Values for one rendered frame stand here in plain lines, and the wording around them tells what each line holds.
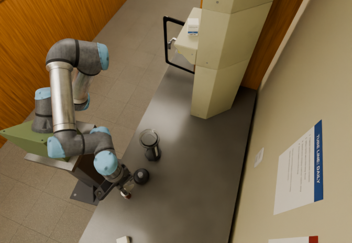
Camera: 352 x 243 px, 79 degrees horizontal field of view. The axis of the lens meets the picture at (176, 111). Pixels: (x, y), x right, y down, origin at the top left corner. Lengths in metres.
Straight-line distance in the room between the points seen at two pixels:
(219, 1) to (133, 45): 2.65
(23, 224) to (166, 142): 1.67
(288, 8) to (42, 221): 2.50
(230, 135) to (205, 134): 0.16
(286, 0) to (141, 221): 1.32
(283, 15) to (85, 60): 0.98
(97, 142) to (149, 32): 2.95
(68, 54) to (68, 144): 0.36
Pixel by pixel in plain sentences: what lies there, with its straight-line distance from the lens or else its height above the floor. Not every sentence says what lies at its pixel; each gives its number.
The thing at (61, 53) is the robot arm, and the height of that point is 1.61.
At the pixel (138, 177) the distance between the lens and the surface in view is 1.26.
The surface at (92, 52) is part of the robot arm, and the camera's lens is 0.98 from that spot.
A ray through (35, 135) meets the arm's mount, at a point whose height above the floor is 1.19.
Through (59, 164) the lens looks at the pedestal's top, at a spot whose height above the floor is 0.94.
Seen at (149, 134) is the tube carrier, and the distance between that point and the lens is 1.19.
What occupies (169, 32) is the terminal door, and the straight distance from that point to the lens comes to 1.49.
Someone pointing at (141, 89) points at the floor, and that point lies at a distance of 2.82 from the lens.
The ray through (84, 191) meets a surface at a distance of 2.38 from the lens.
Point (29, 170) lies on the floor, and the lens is 2.73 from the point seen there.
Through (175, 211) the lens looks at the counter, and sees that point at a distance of 1.25.
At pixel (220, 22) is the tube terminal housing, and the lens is 0.91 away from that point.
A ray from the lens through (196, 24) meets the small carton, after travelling 1.06.
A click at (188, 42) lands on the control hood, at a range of 1.05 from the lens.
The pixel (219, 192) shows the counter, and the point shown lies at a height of 0.94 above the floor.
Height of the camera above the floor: 2.18
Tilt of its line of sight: 57 degrees down
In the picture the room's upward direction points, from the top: straight up
